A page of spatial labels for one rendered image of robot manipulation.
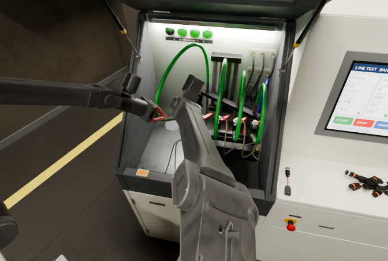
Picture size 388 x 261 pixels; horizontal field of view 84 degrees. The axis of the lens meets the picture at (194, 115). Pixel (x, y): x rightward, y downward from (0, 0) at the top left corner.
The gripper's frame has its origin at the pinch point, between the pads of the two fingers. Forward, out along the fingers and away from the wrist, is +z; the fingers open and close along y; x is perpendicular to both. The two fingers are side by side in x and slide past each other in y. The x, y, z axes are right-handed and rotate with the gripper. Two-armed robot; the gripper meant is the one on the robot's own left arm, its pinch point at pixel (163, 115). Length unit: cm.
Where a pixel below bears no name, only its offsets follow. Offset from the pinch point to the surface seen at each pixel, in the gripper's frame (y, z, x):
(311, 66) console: -28, 29, -41
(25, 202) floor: 119, -2, 138
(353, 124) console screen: -43, 54, -31
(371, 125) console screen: -47, 57, -34
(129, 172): 9.1, 3.9, 32.1
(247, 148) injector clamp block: -14.0, 42.1, -1.1
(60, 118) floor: 207, 19, 91
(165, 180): -3.5, 14.2, 26.3
